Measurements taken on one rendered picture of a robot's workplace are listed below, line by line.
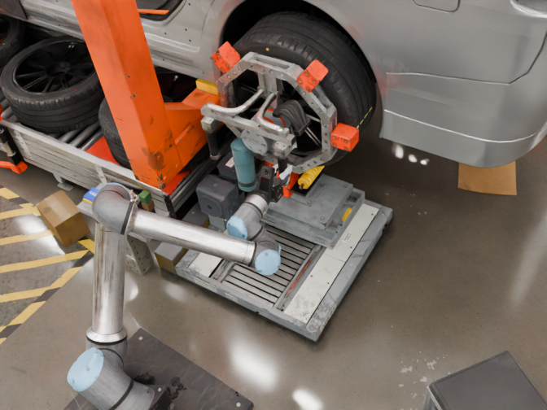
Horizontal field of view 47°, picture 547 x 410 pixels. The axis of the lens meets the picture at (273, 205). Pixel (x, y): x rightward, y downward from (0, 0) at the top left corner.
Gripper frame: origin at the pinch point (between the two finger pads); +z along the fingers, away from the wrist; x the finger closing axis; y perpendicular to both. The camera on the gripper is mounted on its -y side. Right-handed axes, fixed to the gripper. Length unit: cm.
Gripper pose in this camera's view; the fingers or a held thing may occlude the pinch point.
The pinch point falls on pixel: (286, 164)
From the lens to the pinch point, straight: 247.3
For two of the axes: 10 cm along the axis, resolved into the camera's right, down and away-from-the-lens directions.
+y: 0.9, 6.6, 7.4
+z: 5.2, -6.7, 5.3
